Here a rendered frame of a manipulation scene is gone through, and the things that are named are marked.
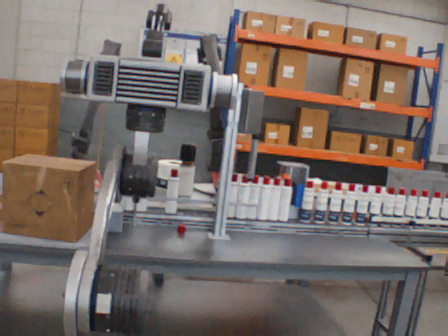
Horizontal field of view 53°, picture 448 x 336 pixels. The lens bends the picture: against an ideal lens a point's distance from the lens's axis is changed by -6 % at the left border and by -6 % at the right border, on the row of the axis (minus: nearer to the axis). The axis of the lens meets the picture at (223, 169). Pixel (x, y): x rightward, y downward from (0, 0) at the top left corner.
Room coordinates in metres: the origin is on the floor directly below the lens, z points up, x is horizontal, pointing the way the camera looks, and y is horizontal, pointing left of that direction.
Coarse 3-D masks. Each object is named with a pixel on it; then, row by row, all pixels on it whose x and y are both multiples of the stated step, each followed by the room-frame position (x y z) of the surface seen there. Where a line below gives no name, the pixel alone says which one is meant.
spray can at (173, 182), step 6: (174, 168) 2.14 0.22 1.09; (174, 174) 2.12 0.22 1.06; (168, 180) 2.12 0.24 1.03; (174, 180) 2.11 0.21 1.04; (168, 186) 2.11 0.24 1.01; (174, 186) 2.11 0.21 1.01; (168, 192) 2.11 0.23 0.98; (174, 192) 2.11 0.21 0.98; (168, 204) 2.11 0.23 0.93; (174, 204) 2.11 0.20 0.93; (168, 210) 2.11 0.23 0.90; (174, 210) 2.11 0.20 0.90
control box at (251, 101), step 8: (240, 96) 2.02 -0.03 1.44; (248, 96) 2.01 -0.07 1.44; (256, 96) 2.07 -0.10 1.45; (240, 104) 2.02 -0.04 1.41; (248, 104) 2.01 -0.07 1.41; (256, 104) 2.08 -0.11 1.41; (240, 112) 2.02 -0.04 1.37; (248, 112) 2.01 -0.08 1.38; (256, 112) 2.09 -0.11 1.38; (240, 120) 2.02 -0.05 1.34; (248, 120) 2.02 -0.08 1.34; (256, 120) 2.10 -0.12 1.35; (240, 128) 2.02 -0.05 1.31; (248, 128) 2.03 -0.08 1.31; (256, 128) 2.11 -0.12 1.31
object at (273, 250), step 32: (0, 192) 2.29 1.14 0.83; (0, 224) 1.78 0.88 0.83; (128, 224) 2.04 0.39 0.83; (128, 256) 1.64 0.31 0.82; (160, 256) 1.67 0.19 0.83; (192, 256) 1.72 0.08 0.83; (224, 256) 1.76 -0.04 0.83; (256, 256) 1.81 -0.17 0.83; (288, 256) 1.85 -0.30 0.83; (320, 256) 1.89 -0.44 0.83; (352, 256) 1.93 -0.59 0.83; (384, 256) 1.98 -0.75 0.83
